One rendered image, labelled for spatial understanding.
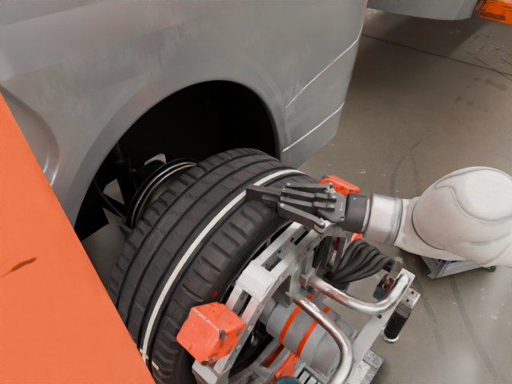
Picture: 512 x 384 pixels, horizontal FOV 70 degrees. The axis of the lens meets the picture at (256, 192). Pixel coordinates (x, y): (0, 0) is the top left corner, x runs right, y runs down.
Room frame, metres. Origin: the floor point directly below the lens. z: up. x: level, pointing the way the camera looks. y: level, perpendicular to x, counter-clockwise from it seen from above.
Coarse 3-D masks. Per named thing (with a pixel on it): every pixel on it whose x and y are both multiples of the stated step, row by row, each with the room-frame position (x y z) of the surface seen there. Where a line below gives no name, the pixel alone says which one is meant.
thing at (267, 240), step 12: (276, 228) 0.52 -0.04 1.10; (264, 240) 0.49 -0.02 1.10; (300, 240) 0.65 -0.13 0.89; (252, 252) 0.46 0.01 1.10; (228, 288) 0.40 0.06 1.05; (240, 312) 0.45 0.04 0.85; (252, 336) 0.49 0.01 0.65; (264, 336) 0.50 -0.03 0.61; (252, 348) 0.46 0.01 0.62; (240, 360) 0.42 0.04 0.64
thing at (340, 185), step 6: (324, 180) 0.62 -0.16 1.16; (330, 180) 0.61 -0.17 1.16; (336, 180) 0.62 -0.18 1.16; (342, 180) 0.64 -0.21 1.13; (336, 186) 0.60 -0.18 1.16; (342, 186) 0.59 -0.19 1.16; (348, 186) 0.60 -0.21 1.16; (354, 186) 0.62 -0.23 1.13; (342, 192) 0.58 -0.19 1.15; (348, 192) 0.58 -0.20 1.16; (354, 192) 0.60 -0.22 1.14
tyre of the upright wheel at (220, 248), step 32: (224, 160) 0.67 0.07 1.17; (256, 160) 0.69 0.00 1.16; (192, 192) 0.56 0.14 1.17; (224, 192) 0.56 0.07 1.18; (160, 224) 0.50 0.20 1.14; (192, 224) 0.48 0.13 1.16; (224, 224) 0.48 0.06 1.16; (256, 224) 0.48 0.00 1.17; (128, 256) 0.46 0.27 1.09; (160, 256) 0.44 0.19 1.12; (192, 256) 0.42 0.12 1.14; (224, 256) 0.41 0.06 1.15; (320, 256) 0.71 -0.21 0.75; (128, 288) 0.41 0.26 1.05; (160, 288) 0.38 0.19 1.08; (192, 288) 0.37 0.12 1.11; (224, 288) 0.39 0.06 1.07; (128, 320) 0.37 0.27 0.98; (160, 320) 0.34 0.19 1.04; (160, 352) 0.30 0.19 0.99; (256, 352) 0.47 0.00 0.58
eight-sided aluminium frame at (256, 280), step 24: (288, 240) 0.48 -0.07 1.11; (312, 240) 0.47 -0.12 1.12; (336, 240) 0.68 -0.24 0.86; (264, 264) 0.42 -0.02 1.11; (288, 264) 0.41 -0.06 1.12; (336, 264) 0.63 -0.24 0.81; (240, 288) 0.38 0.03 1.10; (264, 288) 0.36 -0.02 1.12; (312, 288) 0.61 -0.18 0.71; (240, 336) 0.31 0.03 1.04; (216, 360) 0.29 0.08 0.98; (264, 360) 0.43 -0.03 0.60
